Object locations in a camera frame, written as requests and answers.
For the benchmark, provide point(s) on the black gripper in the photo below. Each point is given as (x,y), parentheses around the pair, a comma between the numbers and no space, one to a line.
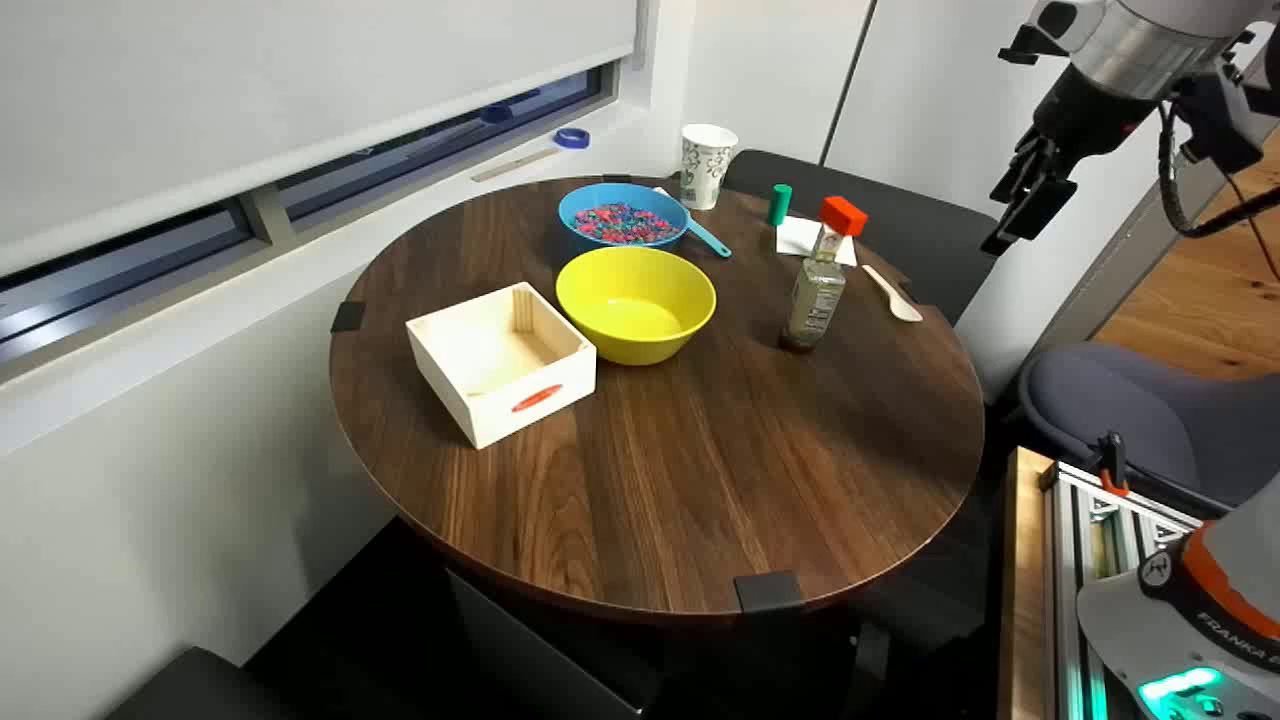
(1071,125)

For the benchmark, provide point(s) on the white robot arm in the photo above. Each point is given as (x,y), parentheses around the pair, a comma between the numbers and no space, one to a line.
(1132,61)

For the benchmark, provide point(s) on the grey orange robot base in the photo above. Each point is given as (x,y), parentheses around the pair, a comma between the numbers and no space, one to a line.
(1192,635)

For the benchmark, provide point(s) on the white plastic spoon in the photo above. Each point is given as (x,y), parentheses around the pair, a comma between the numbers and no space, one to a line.
(895,301)

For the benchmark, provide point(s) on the orange block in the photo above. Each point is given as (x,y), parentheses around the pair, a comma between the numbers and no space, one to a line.
(843,216)

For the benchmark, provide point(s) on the white folded napkin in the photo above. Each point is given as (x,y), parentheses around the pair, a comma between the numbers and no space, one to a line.
(797,238)

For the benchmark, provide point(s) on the green cylinder block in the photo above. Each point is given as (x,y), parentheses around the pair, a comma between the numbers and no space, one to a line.
(783,200)

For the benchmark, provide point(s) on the grey office chair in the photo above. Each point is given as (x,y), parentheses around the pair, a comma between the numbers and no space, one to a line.
(1180,436)

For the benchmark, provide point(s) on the patterned paper cup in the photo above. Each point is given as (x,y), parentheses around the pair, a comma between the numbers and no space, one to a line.
(705,153)

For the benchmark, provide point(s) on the wooden equipment cart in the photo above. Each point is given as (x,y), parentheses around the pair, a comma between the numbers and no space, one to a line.
(1061,535)

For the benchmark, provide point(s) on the yellow plastic bowl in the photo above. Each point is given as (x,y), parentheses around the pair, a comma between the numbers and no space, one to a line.
(637,304)

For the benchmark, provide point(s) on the round wooden table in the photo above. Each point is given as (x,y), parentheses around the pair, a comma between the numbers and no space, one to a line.
(671,485)

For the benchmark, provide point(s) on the blue bowl of beads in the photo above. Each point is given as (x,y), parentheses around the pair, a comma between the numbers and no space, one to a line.
(620,212)

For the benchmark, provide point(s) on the blue bottle cap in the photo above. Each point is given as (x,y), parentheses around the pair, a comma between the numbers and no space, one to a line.
(572,137)

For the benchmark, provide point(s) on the white wooden box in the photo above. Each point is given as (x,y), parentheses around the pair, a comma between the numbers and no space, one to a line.
(502,361)

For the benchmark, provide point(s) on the white roller blind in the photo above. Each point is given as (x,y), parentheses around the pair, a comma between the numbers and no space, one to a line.
(116,114)

